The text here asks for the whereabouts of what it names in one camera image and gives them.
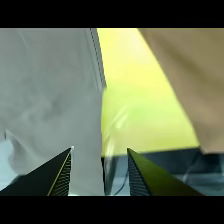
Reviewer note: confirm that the tan garment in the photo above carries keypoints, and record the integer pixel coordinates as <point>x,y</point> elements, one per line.
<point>196,80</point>

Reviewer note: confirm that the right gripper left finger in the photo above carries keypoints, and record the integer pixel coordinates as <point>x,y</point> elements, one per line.
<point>50,180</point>

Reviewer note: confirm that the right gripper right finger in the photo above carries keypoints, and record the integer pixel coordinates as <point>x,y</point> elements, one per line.
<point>150,180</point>

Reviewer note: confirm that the grey shirt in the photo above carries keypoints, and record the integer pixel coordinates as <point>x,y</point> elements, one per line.
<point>50,93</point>

